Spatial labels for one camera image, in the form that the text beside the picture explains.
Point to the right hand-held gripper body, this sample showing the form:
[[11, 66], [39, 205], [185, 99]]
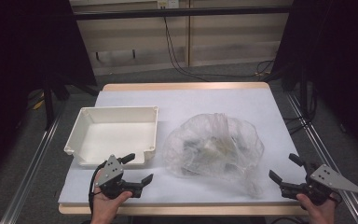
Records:
[[329, 179]]

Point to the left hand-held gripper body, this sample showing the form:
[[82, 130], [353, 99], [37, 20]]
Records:
[[110, 172]]

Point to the white plastic tray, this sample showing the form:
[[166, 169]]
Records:
[[112, 137]]

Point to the clear plastic bag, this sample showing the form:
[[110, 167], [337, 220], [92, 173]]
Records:
[[214, 146]]

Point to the person's left hand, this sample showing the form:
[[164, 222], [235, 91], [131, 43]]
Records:
[[105, 208]]

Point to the person's right hand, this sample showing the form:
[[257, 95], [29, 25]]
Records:
[[320, 214]]

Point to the black metal stand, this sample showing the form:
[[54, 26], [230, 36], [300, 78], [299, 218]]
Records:
[[48, 105]]

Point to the wooden table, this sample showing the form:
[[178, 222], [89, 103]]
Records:
[[183, 85]]

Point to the white table mat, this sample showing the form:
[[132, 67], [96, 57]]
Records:
[[199, 99]]

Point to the black curtain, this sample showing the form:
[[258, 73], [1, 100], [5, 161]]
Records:
[[18, 62], [338, 62]]

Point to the beige wooden cabinet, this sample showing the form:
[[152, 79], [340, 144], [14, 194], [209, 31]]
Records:
[[230, 40]]

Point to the black horizontal bar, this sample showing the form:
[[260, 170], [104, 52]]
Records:
[[180, 12]]

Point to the metal floor rail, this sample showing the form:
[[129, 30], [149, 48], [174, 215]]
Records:
[[326, 155], [28, 177]]

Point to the white wall socket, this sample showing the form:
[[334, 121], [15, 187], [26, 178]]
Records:
[[167, 3]]

